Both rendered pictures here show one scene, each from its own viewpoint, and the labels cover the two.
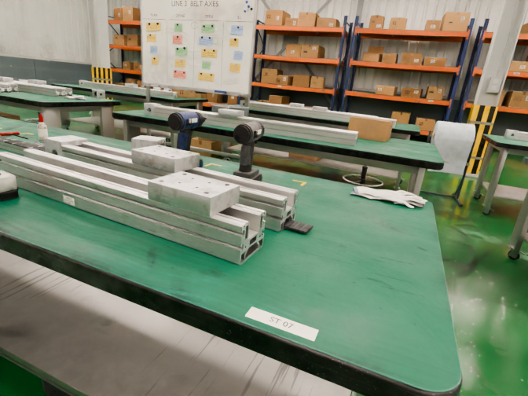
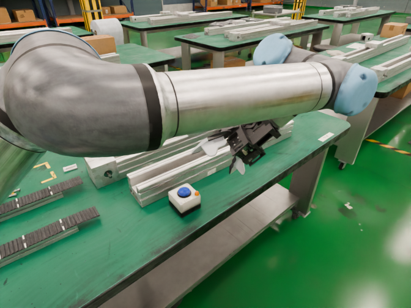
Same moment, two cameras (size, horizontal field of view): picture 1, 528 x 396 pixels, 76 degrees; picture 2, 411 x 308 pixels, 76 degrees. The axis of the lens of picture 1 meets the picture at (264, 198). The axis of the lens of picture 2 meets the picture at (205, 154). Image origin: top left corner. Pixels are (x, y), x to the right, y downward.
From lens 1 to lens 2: 1.34 m
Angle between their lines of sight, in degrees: 57
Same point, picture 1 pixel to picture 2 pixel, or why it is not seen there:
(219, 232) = (286, 129)
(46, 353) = (181, 281)
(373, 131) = (106, 47)
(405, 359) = (340, 124)
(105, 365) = (205, 250)
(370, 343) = (334, 126)
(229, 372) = not seen: hidden behind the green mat
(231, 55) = not seen: outside the picture
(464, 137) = (117, 29)
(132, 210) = not seen: hidden behind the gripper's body
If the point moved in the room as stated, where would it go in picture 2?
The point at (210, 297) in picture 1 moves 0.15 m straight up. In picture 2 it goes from (312, 145) to (320, 116)
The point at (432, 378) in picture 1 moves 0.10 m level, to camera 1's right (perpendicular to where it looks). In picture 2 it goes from (346, 124) to (347, 117)
